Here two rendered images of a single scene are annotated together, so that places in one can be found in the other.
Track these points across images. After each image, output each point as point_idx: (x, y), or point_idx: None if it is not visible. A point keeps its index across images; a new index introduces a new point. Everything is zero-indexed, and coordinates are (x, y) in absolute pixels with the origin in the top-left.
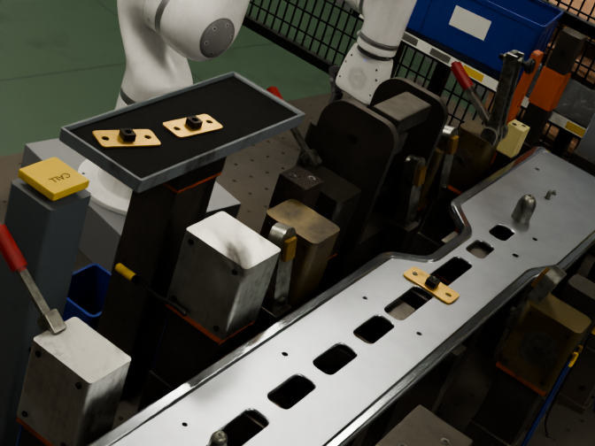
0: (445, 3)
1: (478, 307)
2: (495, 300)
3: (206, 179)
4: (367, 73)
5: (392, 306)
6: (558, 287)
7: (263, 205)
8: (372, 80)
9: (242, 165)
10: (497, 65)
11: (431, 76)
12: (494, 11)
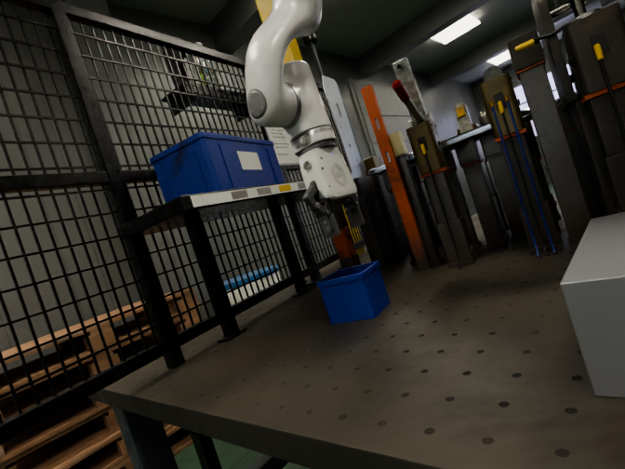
0: (232, 154)
1: None
2: None
3: None
4: (340, 164)
5: None
6: (394, 257)
7: (478, 308)
8: (345, 167)
9: (402, 348)
10: (275, 182)
11: (208, 266)
12: (253, 144)
